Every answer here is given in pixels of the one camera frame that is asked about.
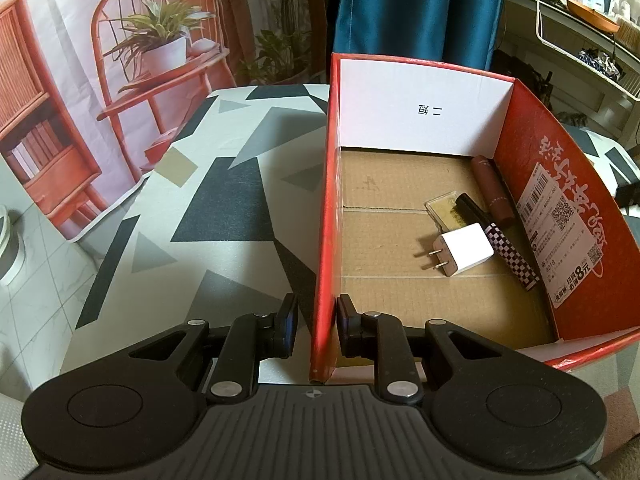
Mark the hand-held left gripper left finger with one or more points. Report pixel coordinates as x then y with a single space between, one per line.
290 327

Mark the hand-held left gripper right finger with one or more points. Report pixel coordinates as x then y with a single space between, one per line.
345 327

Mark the white plug charger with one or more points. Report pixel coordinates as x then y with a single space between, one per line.
467 252

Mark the red cardboard box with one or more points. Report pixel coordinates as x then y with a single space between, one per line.
390 180

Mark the small gold case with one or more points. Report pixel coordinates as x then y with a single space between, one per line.
447 210

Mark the black checkered pen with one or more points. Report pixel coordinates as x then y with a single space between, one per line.
510 252

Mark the brown lipstick tube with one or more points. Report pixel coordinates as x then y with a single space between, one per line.
492 190

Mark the white plastic bucket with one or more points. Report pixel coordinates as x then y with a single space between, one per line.
10 250

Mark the black bag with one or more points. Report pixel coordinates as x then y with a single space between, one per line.
527 77

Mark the blue curtain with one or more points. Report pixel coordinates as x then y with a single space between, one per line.
415 10

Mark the white vanity desk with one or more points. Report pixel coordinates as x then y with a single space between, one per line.
615 110

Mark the orange bowl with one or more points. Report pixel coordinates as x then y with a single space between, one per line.
595 17

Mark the printed furniture wall cloth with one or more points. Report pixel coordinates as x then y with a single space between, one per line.
125 85

